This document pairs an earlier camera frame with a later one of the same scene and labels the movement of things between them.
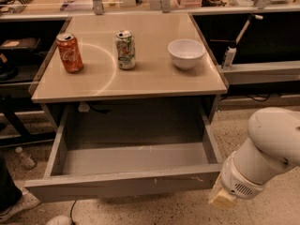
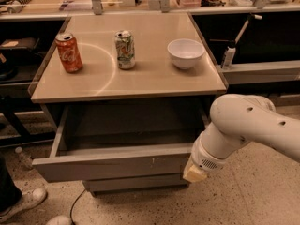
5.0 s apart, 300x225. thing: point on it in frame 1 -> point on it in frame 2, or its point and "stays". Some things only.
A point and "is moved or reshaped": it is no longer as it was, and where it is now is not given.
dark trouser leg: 10,193 stays
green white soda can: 126,49 stays
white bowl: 186,53 stays
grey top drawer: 125,150 is moved or reshaped
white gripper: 238,181 -> 204,158
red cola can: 69,52 stays
